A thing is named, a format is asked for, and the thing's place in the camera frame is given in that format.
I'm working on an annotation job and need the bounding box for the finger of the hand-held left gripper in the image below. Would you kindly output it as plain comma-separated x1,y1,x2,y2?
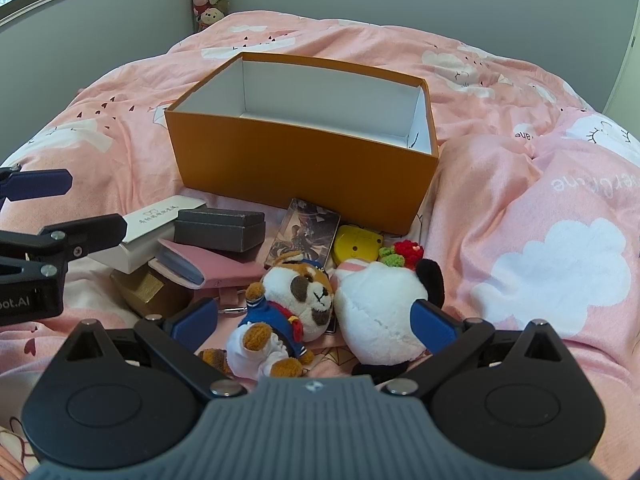
0,166,74,211
0,212,129,282

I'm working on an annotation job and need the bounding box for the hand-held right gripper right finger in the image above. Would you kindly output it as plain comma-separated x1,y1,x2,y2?
377,299,569,402

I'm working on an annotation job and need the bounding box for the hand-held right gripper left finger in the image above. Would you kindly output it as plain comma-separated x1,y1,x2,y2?
62,298,248,402

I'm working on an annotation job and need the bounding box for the white box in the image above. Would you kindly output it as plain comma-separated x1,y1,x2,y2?
90,195,208,275

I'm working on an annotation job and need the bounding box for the gold box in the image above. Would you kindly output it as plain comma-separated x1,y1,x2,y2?
110,262,193,318

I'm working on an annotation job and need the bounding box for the orange cardboard box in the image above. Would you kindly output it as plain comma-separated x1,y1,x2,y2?
164,51,440,236

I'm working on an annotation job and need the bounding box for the white panda plush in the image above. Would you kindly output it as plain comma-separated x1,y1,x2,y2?
332,257,446,377

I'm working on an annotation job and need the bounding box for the red and green crochet flower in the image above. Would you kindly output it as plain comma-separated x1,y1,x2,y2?
378,241,425,271

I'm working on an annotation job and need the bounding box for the raccoon plush in blue outfit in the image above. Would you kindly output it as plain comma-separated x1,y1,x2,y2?
197,254,335,380

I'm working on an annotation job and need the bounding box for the dark grey box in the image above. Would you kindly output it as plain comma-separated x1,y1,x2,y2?
173,208,266,253

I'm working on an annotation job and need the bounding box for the yellow toy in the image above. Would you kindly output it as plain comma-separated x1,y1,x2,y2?
332,225,385,267

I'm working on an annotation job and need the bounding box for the illustrated card pack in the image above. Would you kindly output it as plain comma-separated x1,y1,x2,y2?
263,198,342,271

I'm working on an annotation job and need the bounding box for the pink printed blanket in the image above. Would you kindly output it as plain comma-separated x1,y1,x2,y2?
0,10,640,461

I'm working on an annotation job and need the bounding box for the white door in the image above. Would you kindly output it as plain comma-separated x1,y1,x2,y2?
602,45,640,116

